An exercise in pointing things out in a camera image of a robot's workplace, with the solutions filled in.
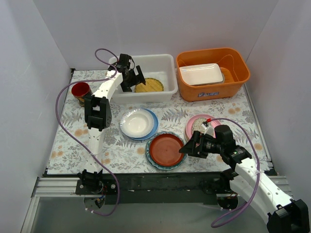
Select round woven bamboo plate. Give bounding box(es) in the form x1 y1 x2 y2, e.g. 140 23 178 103
134 78 164 93

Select red-brown fluted plate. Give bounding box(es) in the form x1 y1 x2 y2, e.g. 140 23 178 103
148 133 186 167

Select teal scalloped plate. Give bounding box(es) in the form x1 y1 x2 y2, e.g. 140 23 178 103
145 132 187 171

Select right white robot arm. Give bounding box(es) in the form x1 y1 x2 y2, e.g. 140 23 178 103
179 125 311 233

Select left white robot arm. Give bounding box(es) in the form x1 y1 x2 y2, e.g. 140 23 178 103
78 54 146 194

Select white plastic bin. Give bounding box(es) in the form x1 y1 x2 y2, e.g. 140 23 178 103
112 54 178 104

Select cream round plate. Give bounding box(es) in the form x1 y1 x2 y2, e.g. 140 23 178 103
184 130 192 142

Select speckled oval dish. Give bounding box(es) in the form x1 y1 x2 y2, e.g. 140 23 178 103
191 117 207 133

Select blue round plate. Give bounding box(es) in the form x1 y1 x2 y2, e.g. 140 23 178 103
130 108 158 141

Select white deep plate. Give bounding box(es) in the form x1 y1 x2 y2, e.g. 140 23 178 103
120 109 154 138

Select red and black mug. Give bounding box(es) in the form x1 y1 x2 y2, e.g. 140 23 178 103
71 82 92 107

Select white rectangular tray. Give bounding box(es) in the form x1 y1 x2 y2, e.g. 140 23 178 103
179 63 225 86

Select orange plastic tub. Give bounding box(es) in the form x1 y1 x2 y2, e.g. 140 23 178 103
176 48 250 102

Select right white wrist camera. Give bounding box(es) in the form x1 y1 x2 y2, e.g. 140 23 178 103
201 120 214 136

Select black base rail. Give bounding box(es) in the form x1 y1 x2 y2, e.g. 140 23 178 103
34 171 246 204

